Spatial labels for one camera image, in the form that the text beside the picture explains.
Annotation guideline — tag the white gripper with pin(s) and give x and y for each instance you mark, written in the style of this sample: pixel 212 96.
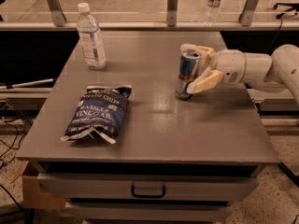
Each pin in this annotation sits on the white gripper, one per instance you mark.
pixel 230 64

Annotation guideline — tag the silver blue redbull can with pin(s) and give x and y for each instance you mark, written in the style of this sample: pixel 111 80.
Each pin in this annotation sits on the silver blue redbull can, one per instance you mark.
pixel 187 71

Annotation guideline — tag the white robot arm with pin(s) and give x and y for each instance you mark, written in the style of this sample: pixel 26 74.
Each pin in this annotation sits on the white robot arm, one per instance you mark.
pixel 203 68

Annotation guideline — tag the background water bottle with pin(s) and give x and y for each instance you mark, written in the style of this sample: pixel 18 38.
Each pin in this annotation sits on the background water bottle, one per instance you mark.
pixel 212 11

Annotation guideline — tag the black office chair base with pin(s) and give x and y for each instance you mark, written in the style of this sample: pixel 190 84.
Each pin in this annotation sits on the black office chair base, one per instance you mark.
pixel 289 7

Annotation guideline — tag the blue potato chips bag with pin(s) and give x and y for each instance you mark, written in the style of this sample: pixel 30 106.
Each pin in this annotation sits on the blue potato chips bag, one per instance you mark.
pixel 100 114

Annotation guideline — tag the clear plastic water bottle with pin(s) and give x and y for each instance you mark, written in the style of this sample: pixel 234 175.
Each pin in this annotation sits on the clear plastic water bottle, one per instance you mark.
pixel 90 38

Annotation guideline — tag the grey lower drawer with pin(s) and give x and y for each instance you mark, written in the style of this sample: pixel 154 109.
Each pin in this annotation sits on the grey lower drawer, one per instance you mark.
pixel 149 212

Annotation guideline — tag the grey drawer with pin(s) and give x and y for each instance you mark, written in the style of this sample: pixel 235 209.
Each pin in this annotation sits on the grey drawer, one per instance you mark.
pixel 148 187
pixel 149 212

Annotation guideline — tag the grey upper drawer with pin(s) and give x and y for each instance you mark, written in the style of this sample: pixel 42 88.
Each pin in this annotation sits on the grey upper drawer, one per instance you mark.
pixel 148 187

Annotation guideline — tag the white rod with black tip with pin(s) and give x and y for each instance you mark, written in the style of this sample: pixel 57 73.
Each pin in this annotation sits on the white rod with black tip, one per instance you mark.
pixel 27 84

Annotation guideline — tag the cardboard box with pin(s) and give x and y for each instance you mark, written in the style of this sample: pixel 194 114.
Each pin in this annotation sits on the cardboard box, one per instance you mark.
pixel 34 196

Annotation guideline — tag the right metal railing post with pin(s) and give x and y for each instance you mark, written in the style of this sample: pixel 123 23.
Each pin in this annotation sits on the right metal railing post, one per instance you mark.
pixel 246 17

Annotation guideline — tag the metal railing post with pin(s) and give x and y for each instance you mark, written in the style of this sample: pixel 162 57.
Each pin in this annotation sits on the metal railing post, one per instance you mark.
pixel 171 13
pixel 56 12
pixel 246 17

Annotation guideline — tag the middle metal railing post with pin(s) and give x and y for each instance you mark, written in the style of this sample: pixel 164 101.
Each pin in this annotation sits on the middle metal railing post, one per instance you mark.
pixel 171 13

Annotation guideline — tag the left metal railing post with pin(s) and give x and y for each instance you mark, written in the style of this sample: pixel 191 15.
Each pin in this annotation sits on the left metal railing post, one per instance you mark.
pixel 56 12

